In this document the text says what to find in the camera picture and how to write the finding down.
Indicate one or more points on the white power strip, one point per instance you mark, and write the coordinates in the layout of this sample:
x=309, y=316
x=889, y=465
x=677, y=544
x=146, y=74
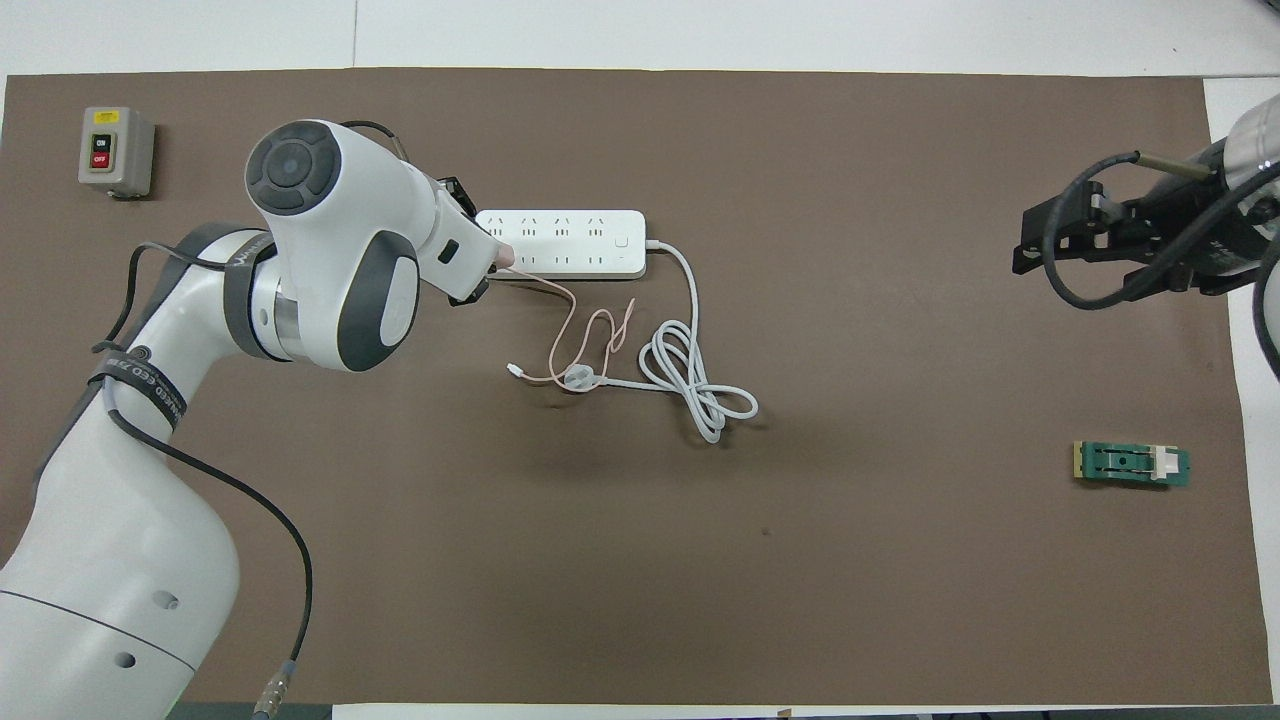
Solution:
x=575, y=245

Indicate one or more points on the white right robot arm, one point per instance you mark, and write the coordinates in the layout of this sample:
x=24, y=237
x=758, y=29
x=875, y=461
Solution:
x=1262, y=140

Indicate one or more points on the green knife switch block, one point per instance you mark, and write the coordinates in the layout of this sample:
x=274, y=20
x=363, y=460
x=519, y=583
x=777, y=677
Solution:
x=1125, y=463

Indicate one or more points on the grey on-off switch box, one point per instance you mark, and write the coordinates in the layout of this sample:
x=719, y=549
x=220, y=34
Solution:
x=115, y=150

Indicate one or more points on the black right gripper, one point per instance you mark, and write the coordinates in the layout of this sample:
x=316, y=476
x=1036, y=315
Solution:
x=1225, y=235

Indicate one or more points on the brown table mat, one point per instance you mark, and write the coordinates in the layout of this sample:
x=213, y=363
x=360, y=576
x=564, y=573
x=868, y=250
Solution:
x=700, y=580

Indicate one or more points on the pink charger plug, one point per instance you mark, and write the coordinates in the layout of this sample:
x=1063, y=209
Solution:
x=505, y=257

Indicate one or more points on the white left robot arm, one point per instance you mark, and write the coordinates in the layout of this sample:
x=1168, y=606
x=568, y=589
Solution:
x=340, y=250

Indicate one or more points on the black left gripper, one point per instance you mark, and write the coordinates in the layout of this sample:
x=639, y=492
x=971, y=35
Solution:
x=462, y=195

